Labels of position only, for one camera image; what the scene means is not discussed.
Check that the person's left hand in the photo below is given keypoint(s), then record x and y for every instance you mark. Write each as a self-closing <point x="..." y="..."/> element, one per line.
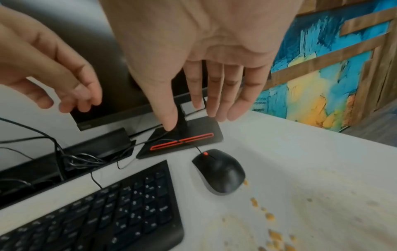
<point x="40" y="63"/>

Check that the person's right hand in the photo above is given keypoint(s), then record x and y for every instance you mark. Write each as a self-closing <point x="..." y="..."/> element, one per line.
<point x="198" y="36"/>

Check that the black computer mouse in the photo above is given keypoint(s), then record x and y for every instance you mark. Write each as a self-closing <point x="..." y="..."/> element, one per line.
<point x="220" y="171"/>

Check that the black keyboard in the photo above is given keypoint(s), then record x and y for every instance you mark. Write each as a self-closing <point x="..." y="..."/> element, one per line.
<point x="108" y="213"/>

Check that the white partition panel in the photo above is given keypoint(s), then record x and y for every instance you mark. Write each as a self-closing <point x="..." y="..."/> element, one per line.
<point x="18" y="105"/>

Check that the black monitor with red-striped stand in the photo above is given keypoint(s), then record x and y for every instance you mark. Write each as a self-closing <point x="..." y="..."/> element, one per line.
<point x="130" y="98"/>

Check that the scattered yellow crumbs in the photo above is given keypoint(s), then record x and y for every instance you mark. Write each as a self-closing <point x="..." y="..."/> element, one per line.
<point x="271" y="217"/>

